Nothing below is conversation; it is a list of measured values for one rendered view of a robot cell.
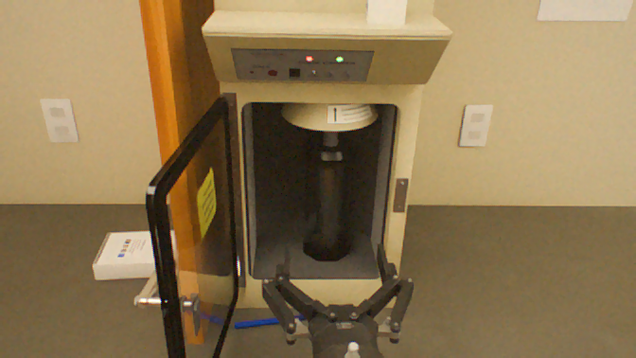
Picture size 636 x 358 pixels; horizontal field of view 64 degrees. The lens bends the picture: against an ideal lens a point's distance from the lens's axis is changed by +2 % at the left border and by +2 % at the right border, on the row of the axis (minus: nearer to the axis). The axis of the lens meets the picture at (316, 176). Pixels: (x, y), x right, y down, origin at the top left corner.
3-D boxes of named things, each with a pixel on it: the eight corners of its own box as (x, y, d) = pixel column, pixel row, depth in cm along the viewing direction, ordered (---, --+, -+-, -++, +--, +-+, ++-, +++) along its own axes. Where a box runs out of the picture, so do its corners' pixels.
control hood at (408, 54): (218, 77, 78) (212, 9, 74) (425, 80, 80) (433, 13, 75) (205, 102, 68) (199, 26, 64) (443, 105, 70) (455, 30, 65)
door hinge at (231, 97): (233, 287, 98) (220, 92, 80) (246, 286, 98) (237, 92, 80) (232, 292, 96) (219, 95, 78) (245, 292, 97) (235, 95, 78)
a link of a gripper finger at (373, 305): (344, 313, 60) (355, 319, 60) (394, 269, 68) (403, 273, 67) (344, 338, 62) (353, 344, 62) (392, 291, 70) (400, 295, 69)
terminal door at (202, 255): (238, 295, 97) (226, 93, 78) (186, 446, 70) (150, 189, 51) (234, 294, 97) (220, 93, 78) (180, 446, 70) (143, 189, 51)
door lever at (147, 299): (198, 271, 72) (197, 256, 71) (175, 319, 63) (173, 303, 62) (161, 268, 72) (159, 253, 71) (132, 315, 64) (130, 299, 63)
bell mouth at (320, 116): (282, 96, 100) (281, 68, 97) (371, 97, 101) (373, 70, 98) (279, 131, 84) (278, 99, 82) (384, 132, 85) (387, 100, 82)
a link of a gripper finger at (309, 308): (339, 338, 62) (331, 344, 61) (280, 292, 69) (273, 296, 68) (341, 313, 60) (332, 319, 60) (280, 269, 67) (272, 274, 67)
